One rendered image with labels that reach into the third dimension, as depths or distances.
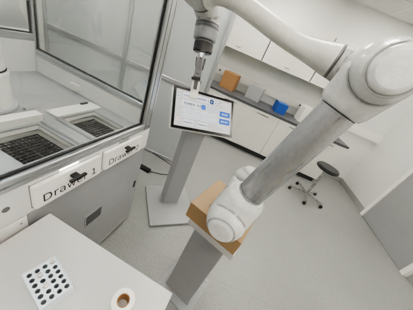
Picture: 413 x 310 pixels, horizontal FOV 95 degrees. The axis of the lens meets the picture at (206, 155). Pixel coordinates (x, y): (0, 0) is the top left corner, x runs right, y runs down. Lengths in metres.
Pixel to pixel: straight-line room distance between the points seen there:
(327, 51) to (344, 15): 3.66
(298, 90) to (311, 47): 3.53
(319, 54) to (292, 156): 0.33
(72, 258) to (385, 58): 1.02
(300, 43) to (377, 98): 0.31
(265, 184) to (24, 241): 0.85
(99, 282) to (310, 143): 0.80
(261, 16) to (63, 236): 1.00
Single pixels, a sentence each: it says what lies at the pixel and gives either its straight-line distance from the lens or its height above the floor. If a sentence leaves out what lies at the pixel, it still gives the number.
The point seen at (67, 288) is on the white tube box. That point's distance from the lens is 0.81.
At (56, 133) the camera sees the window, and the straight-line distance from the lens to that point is 0.85.
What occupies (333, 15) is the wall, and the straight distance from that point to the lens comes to 4.34.
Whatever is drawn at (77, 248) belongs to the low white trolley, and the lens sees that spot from 0.91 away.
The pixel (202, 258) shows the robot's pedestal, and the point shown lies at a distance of 1.23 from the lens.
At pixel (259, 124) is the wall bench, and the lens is 3.59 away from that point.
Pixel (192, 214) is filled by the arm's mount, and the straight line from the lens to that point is 1.02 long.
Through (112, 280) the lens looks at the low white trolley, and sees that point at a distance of 0.85.
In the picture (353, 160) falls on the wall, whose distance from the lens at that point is 5.10.
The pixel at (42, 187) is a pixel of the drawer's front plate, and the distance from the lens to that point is 0.90.
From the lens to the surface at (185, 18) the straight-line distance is 2.28.
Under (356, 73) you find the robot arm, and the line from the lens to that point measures 0.53.
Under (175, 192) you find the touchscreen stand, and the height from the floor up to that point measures 0.20.
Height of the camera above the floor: 1.54
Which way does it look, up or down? 30 degrees down
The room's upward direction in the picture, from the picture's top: 24 degrees clockwise
